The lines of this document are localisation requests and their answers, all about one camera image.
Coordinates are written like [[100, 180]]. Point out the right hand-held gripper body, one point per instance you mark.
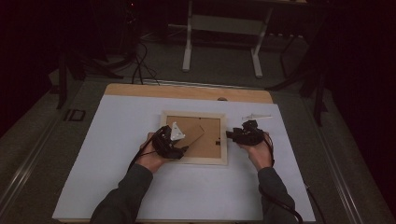
[[250, 137]]

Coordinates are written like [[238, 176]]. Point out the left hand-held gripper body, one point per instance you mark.
[[165, 144]]

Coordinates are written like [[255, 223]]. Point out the person's right hand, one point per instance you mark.
[[260, 155]]

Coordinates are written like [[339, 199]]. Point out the person's left hand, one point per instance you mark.
[[149, 160]]

